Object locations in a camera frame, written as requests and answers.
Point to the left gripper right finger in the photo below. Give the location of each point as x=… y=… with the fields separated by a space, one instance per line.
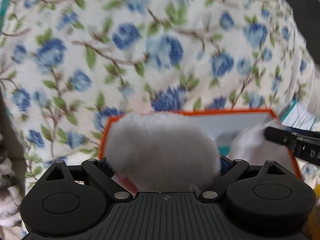
x=231 y=171

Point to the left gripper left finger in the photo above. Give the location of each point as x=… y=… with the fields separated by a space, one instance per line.
x=99 y=175

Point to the white face mask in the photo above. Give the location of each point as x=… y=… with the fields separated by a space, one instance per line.
x=252 y=146

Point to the white fluffy pompom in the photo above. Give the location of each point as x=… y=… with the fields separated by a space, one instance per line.
x=161 y=152

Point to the teal white paper packet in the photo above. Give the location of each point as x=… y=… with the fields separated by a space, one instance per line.
x=297 y=116

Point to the orange cardboard box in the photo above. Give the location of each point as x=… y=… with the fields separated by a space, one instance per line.
x=223 y=129

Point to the brown white striped fluffy cushion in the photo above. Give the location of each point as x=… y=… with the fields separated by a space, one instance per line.
x=11 y=197

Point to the blue floral pillow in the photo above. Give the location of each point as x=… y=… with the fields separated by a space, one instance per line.
x=67 y=66

